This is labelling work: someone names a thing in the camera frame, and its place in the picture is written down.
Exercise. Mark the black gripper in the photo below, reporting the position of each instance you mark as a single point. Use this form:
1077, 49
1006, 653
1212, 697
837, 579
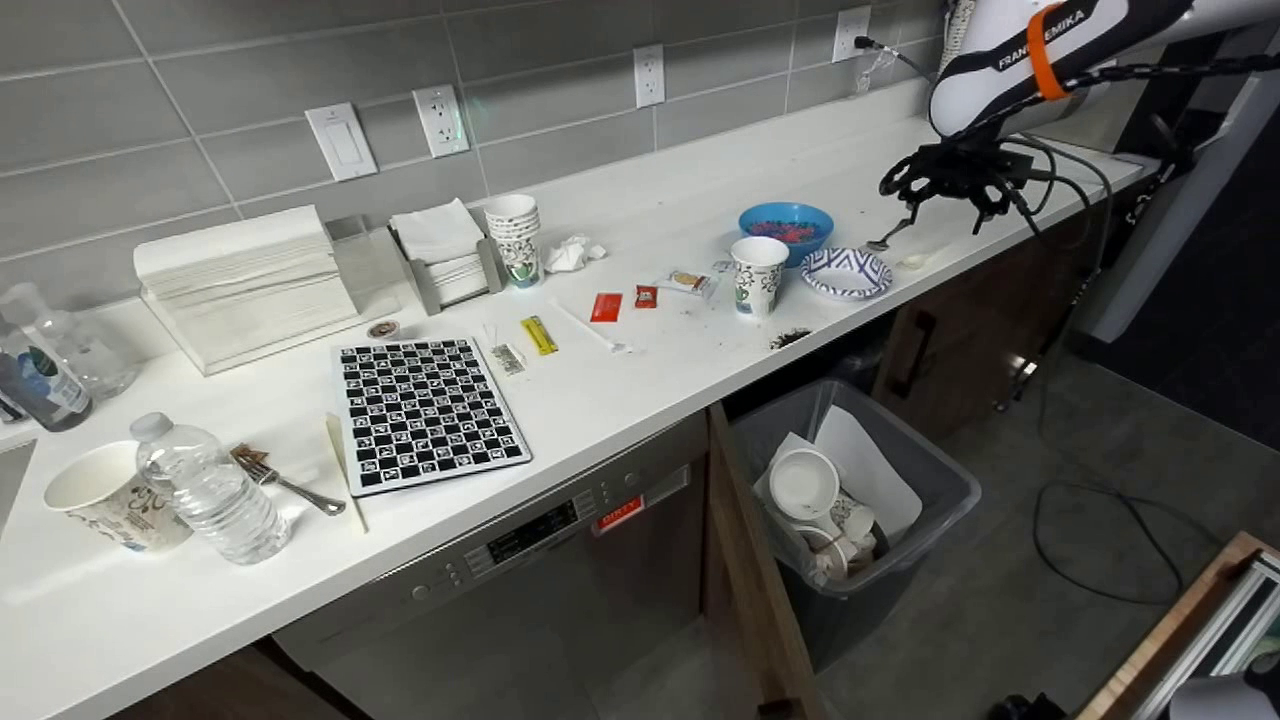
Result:
975, 166

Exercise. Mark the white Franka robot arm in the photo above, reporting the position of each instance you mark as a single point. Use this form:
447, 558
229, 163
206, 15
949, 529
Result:
987, 53

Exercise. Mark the metal spoon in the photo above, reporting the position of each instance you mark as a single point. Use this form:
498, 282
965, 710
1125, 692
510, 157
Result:
882, 240

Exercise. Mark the white blue patterned bowl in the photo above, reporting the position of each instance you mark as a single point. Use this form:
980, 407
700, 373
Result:
851, 273

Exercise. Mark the black pen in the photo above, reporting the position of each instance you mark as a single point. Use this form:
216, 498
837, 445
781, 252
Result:
795, 337

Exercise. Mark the grey robot stand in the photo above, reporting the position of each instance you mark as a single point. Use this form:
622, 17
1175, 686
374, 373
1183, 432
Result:
1175, 201

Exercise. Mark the brown white packet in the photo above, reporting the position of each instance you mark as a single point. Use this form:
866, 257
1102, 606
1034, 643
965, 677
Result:
686, 282

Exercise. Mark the white paper sheet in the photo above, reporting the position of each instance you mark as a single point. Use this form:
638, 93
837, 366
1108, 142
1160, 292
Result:
873, 464

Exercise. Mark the grey trash bin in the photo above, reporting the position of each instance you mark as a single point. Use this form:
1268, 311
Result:
933, 495

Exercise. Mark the small red packet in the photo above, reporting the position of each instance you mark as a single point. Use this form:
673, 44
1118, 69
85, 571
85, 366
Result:
644, 298

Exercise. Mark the white disposable cup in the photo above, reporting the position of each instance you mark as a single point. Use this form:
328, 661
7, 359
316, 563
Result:
807, 480

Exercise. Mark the red sauce packet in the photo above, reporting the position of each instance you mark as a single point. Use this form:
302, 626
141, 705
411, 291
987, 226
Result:
605, 311

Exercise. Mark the crumpled white tissue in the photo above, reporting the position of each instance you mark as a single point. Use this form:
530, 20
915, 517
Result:
578, 252

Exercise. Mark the white plastic stirrer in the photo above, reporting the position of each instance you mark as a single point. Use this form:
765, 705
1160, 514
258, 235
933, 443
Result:
584, 326

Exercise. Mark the open cabinet door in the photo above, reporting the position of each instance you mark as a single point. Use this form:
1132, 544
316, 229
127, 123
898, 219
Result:
753, 574

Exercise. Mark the yellow packet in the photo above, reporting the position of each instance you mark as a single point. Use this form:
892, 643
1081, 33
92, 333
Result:
543, 333

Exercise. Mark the clear plastic cups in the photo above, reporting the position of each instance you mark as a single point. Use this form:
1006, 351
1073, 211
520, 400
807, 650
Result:
513, 240

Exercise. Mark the grey packet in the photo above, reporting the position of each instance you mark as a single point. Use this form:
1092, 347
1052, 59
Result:
510, 359

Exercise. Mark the metal napkin holder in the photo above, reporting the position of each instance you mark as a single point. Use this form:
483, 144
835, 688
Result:
447, 263

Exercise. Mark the black white checkered mat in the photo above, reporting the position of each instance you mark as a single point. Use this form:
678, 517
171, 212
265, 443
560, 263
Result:
429, 412

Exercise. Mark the steel dishwasher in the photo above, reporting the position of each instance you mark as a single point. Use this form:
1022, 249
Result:
533, 587

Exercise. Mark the wooden stir stick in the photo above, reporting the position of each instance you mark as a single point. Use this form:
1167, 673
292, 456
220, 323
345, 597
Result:
345, 464

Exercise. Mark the white dish rack box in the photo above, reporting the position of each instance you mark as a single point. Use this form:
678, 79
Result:
245, 286

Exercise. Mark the metal fork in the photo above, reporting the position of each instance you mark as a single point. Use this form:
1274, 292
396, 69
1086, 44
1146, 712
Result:
252, 464

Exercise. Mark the clear plastic water bottle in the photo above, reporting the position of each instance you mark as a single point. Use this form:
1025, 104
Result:
213, 495

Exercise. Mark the large patterned paper cup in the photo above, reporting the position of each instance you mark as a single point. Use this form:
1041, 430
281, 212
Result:
113, 502

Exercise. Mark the wooden frame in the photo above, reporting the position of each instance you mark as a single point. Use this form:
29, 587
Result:
1160, 643

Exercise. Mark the white wall switch plate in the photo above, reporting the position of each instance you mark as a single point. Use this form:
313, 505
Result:
341, 142

